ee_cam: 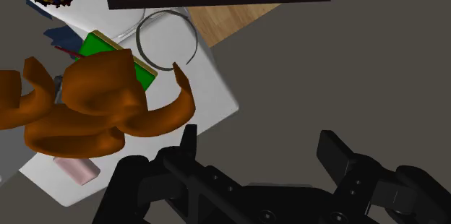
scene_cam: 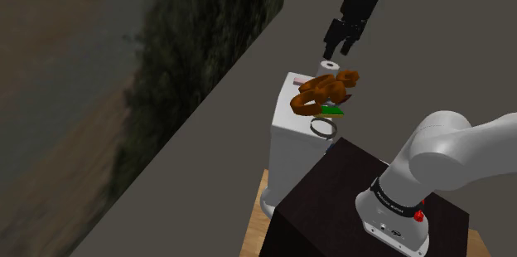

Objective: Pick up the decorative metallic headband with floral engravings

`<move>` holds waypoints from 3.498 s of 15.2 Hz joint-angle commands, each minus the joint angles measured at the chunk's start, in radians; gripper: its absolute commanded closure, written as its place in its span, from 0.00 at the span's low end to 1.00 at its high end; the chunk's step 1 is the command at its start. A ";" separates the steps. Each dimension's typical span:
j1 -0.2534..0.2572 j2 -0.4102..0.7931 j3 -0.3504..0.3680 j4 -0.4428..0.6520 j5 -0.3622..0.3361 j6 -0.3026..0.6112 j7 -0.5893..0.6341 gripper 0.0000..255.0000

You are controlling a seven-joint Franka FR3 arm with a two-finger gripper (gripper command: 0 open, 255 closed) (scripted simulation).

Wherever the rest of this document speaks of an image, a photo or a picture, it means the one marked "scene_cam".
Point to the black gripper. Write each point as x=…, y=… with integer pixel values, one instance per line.
x=357, y=7

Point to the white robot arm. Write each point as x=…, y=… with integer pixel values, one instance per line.
x=438, y=155

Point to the white toilet paper roll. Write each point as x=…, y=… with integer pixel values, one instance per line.
x=328, y=69

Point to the orange-brown toy figure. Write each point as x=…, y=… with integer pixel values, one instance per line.
x=319, y=90

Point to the pink flat bar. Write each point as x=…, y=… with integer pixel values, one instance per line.
x=299, y=81

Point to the green flat book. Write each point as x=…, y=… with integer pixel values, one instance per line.
x=333, y=111

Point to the dark robot stand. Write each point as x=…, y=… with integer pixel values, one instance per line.
x=323, y=199

